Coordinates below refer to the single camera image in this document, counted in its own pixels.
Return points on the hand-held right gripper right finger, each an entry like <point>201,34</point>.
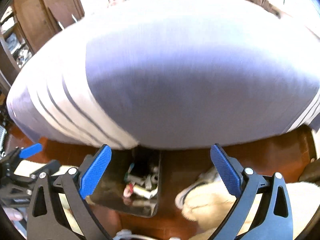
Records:
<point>226,170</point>

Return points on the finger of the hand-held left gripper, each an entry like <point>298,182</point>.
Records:
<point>51,166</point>
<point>31,150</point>

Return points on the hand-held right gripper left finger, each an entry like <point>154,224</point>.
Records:
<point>96,172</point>

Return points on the pile of discarded wrappers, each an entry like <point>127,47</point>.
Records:
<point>142,192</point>

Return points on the black bin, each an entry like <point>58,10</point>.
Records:
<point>142,210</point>

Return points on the person's left hand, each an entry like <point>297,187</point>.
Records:
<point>15,213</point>

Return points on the white radiator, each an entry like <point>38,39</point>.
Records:
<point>2,137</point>

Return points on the white shoe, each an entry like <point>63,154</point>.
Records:
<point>190,192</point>

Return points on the purple white striped bedspread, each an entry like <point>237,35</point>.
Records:
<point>187,80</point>

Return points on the wooden wardrobe shelf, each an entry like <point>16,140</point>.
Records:
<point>50,12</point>

